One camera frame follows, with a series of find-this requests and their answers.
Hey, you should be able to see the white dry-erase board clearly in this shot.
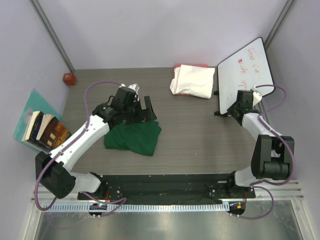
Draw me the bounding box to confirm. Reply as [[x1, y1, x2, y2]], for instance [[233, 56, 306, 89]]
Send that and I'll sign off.
[[213, 37, 275, 117]]

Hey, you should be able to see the red cube block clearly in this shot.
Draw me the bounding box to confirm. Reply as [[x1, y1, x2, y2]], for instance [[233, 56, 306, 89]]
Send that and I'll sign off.
[[62, 72, 77, 86]]

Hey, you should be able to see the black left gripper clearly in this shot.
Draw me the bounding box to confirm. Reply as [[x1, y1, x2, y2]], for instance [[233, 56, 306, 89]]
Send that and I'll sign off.
[[123, 96, 157, 126]]

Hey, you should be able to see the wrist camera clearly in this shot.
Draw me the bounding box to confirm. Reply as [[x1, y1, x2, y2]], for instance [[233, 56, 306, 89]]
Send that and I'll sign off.
[[250, 86, 263, 106], [118, 83, 140, 102]]

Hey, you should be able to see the white slotted cable duct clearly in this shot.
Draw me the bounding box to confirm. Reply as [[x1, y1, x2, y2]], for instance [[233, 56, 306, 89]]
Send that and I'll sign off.
[[48, 201, 230, 213]]

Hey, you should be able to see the folded white t shirt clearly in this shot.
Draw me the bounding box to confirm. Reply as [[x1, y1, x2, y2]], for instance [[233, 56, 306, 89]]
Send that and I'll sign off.
[[169, 64, 216, 99]]

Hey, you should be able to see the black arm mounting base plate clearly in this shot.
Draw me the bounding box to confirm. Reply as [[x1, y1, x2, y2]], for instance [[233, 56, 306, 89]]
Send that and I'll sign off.
[[92, 172, 256, 205]]

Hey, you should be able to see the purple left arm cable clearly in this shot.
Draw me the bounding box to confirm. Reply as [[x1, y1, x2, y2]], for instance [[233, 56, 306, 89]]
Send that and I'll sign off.
[[34, 80, 128, 217]]

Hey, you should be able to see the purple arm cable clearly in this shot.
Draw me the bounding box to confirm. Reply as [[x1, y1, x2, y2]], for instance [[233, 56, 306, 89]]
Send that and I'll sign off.
[[34, 80, 128, 217], [228, 84, 296, 220]]

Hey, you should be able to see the green t shirt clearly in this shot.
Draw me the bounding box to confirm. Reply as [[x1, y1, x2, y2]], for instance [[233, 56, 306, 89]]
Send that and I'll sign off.
[[103, 120, 162, 157]]

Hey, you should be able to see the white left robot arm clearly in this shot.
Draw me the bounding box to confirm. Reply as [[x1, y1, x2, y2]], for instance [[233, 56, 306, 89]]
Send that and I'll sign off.
[[35, 84, 157, 200]]

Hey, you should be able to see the stack of books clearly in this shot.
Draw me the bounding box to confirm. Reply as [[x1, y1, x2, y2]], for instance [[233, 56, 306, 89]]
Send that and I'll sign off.
[[22, 110, 72, 153]]

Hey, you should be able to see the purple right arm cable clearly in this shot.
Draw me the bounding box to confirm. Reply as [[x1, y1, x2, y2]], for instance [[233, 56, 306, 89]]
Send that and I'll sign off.
[[228, 84, 296, 220]]

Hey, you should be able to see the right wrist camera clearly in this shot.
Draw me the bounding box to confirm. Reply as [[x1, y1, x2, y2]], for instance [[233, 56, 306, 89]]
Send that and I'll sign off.
[[250, 86, 263, 106]]

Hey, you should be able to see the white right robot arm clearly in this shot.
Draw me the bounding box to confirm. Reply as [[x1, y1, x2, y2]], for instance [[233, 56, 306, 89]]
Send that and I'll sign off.
[[225, 90, 295, 198]]

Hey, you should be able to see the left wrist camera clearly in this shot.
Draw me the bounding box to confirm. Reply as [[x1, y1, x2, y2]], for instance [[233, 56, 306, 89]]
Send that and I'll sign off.
[[118, 83, 140, 102]]

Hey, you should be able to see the teal plastic folder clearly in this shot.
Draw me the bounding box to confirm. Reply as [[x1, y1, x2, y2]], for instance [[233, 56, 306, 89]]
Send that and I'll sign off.
[[13, 88, 62, 152]]

